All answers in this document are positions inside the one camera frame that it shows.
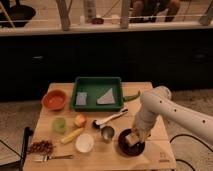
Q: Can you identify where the grey triangular cloth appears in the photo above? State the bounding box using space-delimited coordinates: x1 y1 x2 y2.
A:
97 88 115 105

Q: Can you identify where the green cup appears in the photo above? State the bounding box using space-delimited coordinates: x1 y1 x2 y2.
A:
52 118 66 134

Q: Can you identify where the purple bowl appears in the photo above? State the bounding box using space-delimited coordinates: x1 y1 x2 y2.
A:
118 129 145 156

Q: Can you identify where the yellow corn toy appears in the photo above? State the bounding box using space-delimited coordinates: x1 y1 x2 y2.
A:
60 128 84 144

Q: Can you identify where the seated person in background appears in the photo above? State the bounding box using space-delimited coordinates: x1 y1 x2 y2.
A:
130 0 180 23

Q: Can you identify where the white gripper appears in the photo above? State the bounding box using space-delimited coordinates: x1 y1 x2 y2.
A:
128 123 151 146

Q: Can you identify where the black cable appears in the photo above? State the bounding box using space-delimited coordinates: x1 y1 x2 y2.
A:
169 133 213 171

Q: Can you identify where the orange bowl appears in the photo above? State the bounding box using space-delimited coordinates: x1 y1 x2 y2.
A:
41 90 67 111

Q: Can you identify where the red apple toy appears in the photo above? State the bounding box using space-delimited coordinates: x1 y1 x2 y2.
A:
74 114 87 127

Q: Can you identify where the brown rectangular eraser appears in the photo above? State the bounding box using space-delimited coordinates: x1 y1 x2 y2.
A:
125 133 139 147

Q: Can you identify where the grey rectangular sponge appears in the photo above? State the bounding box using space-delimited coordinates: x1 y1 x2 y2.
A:
76 92 87 105

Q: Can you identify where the silver fork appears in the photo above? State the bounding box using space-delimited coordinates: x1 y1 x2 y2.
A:
33 155 74 162

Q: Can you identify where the green plastic tray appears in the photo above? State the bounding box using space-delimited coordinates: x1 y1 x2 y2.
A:
70 77 124 112

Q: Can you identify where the small metal cup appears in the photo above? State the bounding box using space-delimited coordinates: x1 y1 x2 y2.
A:
101 126 115 141

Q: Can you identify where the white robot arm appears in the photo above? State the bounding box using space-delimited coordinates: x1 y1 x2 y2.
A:
132 86 213 145

